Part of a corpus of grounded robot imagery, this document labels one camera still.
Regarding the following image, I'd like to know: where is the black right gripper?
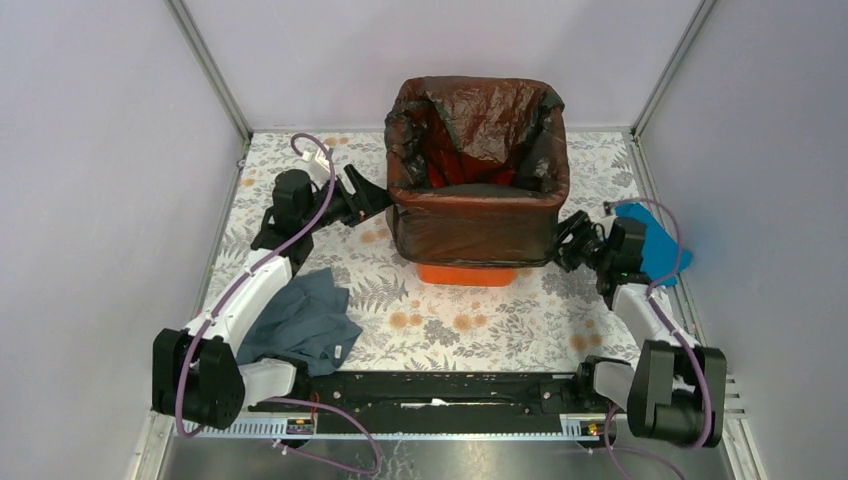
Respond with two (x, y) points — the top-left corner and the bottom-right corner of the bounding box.
(527, 210), (613, 273)

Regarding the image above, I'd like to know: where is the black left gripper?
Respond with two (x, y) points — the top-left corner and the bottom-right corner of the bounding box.
(301, 163), (399, 232)

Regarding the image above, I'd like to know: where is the black plastic trash bag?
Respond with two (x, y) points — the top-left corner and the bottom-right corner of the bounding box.
(384, 76), (570, 268)

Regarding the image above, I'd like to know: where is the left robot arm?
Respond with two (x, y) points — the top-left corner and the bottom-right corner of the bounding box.
(152, 165), (392, 437)

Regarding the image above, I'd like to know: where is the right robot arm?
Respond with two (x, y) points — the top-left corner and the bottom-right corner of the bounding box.
(555, 211), (727, 448)

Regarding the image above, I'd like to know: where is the orange plastic trash bin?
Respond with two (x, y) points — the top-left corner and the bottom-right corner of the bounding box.
(416, 264), (517, 288)

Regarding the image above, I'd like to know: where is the bright blue folded cloth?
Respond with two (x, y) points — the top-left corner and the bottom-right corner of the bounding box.
(611, 198), (693, 287)

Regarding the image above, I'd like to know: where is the floral patterned table mat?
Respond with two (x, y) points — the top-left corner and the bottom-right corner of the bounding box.
(203, 131), (641, 372)

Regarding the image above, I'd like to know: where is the grey-blue crumpled cloth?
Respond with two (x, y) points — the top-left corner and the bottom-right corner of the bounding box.
(236, 268), (363, 377)

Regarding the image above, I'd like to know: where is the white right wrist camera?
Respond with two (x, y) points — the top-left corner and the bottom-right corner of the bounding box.
(594, 201), (619, 241)

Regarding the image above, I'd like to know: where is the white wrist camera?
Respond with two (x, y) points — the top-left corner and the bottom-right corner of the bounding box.
(301, 149), (331, 185)
(594, 201), (619, 241)

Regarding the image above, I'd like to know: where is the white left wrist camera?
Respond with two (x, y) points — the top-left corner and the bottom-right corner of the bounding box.
(301, 149), (331, 185)

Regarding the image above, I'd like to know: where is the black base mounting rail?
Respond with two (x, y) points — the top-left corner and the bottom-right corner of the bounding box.
(248, 370), (641, 437)

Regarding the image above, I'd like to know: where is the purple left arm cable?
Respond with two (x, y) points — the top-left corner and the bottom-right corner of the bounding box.
(173, 132), (384, 477)

